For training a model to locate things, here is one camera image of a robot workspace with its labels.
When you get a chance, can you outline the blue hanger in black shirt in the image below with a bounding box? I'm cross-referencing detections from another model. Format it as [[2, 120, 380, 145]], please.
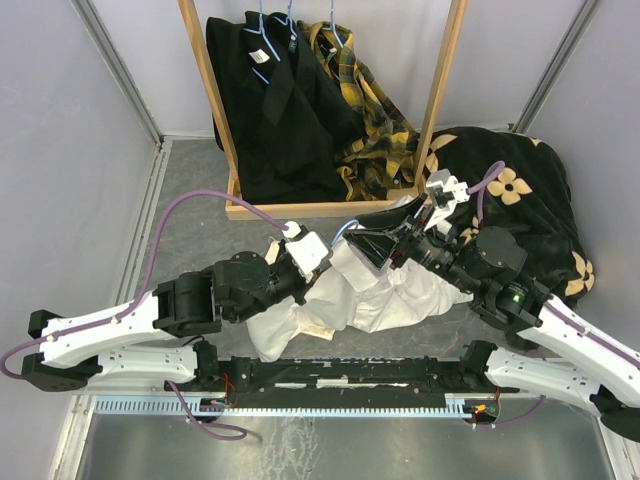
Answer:
[[242, 1, 300, 85]]

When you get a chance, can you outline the white shirt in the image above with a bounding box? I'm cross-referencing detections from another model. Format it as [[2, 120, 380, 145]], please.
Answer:
[[247, 239, 472, 362]]

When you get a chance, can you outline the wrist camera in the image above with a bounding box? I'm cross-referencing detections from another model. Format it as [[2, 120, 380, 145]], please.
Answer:
[[285, 232, 332, 276], [426, 169, 470, 235]]

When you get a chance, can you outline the cream folded cloth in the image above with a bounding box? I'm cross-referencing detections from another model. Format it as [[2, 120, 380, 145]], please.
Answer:
[[301, 324, 335, 341]]

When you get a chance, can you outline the purple cable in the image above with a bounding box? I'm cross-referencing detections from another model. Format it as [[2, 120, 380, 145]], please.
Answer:
[[467, 160, 506, 221], [0, 189, 301, 381]]

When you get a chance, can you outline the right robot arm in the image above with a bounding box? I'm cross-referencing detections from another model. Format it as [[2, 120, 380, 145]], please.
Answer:
[[344, 192, 639, 441]]

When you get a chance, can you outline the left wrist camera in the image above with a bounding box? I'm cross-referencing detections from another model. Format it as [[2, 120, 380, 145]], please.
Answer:
[[285, 232, 332, 276]]

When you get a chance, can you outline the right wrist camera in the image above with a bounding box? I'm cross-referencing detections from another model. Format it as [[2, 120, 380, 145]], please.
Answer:
[[426, 169, 470, 235]]

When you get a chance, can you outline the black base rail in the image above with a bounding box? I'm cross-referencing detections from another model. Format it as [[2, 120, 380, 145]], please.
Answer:
[[177, 340, 497, 410]]

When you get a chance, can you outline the wooden clothes rack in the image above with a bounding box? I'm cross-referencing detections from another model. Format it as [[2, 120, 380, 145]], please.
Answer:
[[180, 1, 466, 220]]

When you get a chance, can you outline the black floral blanket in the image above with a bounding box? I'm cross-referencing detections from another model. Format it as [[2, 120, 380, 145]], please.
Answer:
[[425, 126, 595, 308]]

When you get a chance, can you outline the black hanging shirt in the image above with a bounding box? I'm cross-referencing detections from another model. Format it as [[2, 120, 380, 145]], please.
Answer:
[[205, 17, 364, 205]]

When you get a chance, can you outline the blue hanger in plaid shirt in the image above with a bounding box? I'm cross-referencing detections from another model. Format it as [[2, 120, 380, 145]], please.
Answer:
[[321, 0, 349, 48]]

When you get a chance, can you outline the blue wire hanger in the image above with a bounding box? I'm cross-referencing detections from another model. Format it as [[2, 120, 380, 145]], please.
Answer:
[[330, 219, 359, 248]]

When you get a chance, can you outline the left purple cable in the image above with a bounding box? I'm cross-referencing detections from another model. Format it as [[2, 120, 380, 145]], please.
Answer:
[[0, 189, 301, 381]]

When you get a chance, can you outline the yellow plaid shirt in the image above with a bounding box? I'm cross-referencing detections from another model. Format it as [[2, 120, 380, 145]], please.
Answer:
[[297, 20, 419, 201]]

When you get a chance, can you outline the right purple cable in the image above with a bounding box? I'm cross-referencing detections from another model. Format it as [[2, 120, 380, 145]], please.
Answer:
[[467, 160, 506, 221]]

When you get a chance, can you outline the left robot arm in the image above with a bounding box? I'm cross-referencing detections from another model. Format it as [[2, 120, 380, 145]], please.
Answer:
[[21, 243, 329, 393]]

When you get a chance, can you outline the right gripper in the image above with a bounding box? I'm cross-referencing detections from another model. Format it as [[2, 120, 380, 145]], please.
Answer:
[[342, 191, 481, 294]]

